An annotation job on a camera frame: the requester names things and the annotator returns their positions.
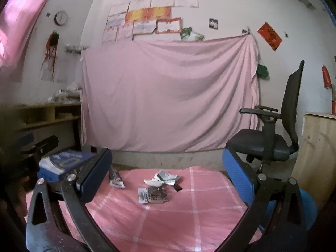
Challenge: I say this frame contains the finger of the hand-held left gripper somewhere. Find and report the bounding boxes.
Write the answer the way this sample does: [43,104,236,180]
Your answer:
[20,136,59,161]

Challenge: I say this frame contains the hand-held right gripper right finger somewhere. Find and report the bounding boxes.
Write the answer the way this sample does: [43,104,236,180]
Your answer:
[223,148,309,252]

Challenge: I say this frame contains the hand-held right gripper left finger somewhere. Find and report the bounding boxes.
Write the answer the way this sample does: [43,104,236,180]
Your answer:
[26,148,124,252]

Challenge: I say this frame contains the grey striped wrapper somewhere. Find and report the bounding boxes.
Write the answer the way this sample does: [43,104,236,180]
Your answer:
[109,166,126,189]

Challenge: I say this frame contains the white paper scrap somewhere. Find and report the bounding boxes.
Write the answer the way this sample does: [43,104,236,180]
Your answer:
[144,178,163,187]

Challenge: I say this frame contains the brown patterned packet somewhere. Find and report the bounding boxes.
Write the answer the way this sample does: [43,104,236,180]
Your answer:
[147,186,168,204]

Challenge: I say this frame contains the white green wrapper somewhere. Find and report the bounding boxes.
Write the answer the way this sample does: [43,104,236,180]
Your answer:
[154,170,182,187]

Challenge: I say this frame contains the blue plastic bucket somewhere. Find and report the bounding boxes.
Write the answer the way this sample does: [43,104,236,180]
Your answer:
[259,188,318,234]

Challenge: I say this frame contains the blue cardboard box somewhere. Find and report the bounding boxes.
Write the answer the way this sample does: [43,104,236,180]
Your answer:
[37,149,95,183]

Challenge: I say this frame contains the wooden shelf desk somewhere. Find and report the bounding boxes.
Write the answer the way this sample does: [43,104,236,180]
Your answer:
[0,102,82,147]

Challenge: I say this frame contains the black office chair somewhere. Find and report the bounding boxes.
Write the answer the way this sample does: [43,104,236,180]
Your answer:
[226,60,305,174]

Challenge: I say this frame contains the pile of papers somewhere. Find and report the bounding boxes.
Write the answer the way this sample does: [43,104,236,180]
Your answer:
[51,84,82,103]

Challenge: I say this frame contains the pink checked tablecloth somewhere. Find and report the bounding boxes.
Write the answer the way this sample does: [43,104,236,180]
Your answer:
[25,166,263,252]

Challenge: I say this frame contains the wooden cabinet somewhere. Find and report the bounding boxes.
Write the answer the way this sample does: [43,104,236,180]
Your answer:
[298,112,336,210]

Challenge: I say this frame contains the red hanging ornament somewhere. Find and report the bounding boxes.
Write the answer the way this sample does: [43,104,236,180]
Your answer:
[45,31,60,63]

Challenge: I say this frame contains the pink hanging sheet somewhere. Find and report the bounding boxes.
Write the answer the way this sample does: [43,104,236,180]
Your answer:
[80,35,260,154]

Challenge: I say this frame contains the green hanging bag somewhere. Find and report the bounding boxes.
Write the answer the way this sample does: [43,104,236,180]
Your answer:
[257,63,269,79]

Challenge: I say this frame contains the pink curtain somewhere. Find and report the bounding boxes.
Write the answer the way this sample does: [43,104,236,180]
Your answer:
[0,0,63,82]

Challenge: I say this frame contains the green photo prints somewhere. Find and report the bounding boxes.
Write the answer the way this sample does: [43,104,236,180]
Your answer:
[180,27,205,42]

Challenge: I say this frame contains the white wall calendar sheets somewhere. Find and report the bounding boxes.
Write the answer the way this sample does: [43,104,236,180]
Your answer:
[41,58,66,83]

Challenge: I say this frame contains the wire wall shelf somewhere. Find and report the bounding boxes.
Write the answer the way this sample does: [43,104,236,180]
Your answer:
[65,44,88,54]

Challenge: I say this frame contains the round wall clock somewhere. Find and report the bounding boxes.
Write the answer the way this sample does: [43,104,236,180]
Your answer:
[54,10,68,26]

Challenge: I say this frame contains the red wall hanging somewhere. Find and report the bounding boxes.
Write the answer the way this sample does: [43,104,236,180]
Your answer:
[322,64,332,88]

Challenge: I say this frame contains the red diamond wall poster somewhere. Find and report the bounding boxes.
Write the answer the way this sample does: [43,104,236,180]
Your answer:
[257,22,283,51]

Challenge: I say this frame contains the group of wall certificates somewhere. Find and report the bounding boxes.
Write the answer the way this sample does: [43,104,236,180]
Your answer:
[102,0,199,44]

